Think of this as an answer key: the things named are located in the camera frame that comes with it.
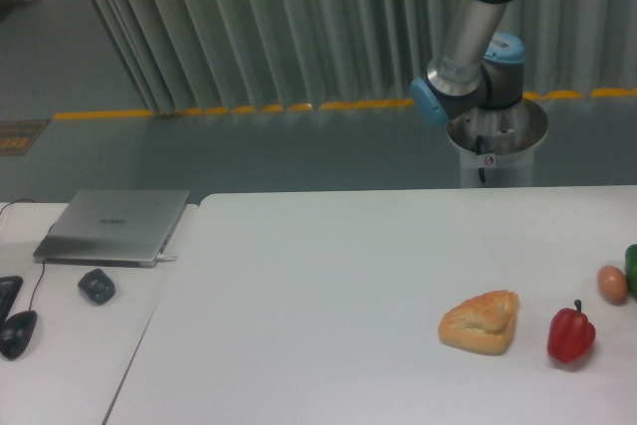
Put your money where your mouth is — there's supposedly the red bell pepper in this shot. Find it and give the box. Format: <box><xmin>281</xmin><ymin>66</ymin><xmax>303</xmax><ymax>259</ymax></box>
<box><xmin>546</xmin><ymin>299</ymin><xmax>596</xmax><ymax>364</ymax></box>

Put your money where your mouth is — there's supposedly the black computer mouse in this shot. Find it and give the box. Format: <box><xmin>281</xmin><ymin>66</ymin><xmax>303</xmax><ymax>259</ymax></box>
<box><xmin>1</xmin><ymin>310</ymin><xmax>38</xmax><ymax>360</ymax></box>

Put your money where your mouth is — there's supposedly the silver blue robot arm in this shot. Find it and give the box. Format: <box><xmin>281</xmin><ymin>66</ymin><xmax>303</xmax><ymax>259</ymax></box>
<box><xmin>410</xmin><ymin>0</ymin><xmax>525</xmax><ymax>124</ymax></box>

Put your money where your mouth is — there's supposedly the green bell pepper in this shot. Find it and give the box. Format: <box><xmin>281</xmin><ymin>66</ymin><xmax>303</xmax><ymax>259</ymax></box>
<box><xmin>624</xmin><ymin>244</ymin><xmax>637</xmax><ymax>297</ymax></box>

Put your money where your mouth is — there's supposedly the grey pleated curtain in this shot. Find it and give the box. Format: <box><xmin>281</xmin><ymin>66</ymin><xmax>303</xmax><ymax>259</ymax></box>
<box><xmin>92</xmin><ymin>0</ymin><xmax>636</xmax><ymax>115</ymax></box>

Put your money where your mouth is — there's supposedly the golden pastry bread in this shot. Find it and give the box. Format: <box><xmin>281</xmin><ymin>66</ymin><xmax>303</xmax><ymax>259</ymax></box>
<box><xmin>438</xmin><ymin>290</ymin><xmax>520</xmax><ymax>355</ymax></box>

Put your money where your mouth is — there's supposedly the silver closed laptop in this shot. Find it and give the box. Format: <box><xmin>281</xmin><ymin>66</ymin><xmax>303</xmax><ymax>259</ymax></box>
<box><xmin>33</xmin><ymin>189</ymin><xmax>190</xmax><ymax>267</ymax></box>

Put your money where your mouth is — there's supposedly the black earbuds case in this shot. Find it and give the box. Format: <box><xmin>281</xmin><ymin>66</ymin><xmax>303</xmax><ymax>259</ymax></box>
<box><xmin>78</xmin><ymin>269</ymin><xmax>116</xmax><ymax>306</ymax></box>

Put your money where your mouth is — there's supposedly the brown egg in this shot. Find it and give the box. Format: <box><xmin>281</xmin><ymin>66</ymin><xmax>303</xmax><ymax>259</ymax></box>
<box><xmin>597</xmin><ymin>265</ymin><xmax>628</xmax><ymax>304</ymax></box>

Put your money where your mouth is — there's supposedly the black keyboard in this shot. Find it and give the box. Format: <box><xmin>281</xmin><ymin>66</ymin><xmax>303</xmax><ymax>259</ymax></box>
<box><xmin>0</xmin><ymin>276</ymin><xmax>24</xmax><ymax>326</ymax></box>

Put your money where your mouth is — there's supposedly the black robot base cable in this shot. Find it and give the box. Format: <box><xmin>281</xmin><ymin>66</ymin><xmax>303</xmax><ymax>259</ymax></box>
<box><xmin>475</xmin><ymin>133</ymin><xmax>487</xmax><ymax>189</ymax></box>

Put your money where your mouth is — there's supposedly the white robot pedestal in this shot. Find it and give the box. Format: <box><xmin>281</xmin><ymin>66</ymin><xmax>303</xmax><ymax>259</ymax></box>
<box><xmin>447</xmin><ymin>99</ymin><xmax>548</xmax><ymax>188</ymax></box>

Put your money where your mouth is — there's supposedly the black mouse cable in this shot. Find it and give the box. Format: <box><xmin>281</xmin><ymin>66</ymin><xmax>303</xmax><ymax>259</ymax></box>
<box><xmin>0</xmin><ymin>199</ymin><xmax>66</xmax><ymax>313</ymax></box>

